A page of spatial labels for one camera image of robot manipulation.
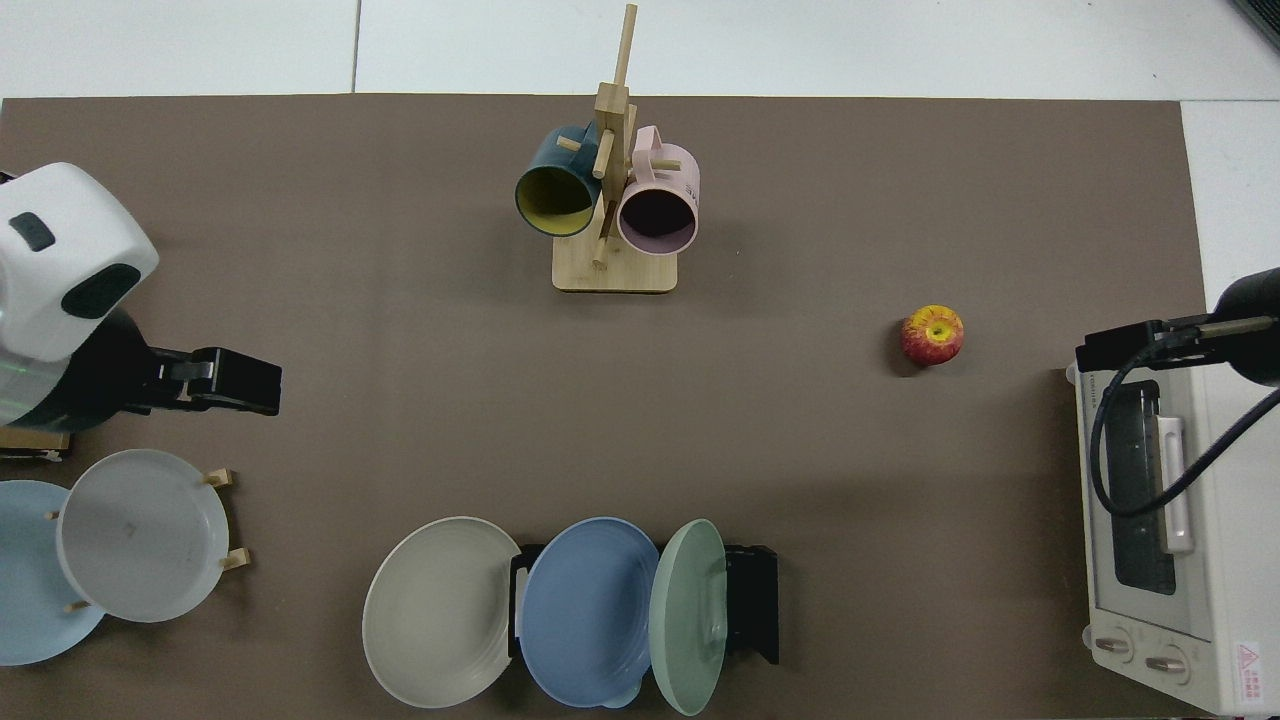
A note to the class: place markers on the red yellow apple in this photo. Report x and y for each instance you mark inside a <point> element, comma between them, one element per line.
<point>932,338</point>

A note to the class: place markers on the wooden cup stand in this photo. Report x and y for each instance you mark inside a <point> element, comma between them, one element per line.
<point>615,275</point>

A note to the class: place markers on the black dish rack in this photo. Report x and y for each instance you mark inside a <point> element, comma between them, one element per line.
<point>750,600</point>

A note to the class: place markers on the beige plate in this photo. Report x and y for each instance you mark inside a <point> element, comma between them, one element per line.
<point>440,610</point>

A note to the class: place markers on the grey plate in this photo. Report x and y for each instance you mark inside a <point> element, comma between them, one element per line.
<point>140,535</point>

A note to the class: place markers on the pale toaster oven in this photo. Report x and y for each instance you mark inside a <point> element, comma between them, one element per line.
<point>1230,560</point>

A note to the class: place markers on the wooden plate rack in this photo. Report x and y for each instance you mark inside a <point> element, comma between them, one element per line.
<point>222,478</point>

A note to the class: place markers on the light blue plate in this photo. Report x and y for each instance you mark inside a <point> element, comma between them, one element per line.
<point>30,580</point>

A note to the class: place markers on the pink cup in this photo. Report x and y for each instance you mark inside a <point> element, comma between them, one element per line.
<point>675,170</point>

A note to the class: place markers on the dark teal cup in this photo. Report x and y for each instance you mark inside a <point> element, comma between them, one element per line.
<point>548,155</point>

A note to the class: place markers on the brown table cloth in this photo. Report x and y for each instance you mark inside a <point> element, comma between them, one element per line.
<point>400,350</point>

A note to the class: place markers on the green plate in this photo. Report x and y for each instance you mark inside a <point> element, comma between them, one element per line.
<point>685,620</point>

